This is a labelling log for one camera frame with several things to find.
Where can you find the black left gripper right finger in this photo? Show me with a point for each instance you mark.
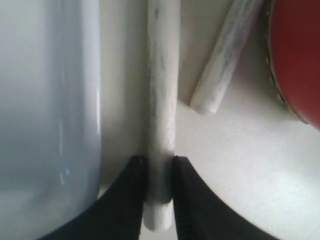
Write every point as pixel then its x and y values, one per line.
pixel 200 214

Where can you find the white plastic tray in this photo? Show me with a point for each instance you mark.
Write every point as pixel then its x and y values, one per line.
pixel 50 114

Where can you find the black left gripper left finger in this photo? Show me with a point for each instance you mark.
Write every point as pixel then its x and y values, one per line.
pixel 117 214

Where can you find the white wooden drumstick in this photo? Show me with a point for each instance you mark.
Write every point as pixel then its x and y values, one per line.
pixel 223 60
pixel 163 43

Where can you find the small red drum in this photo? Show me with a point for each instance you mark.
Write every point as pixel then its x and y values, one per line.
pixel 293 55

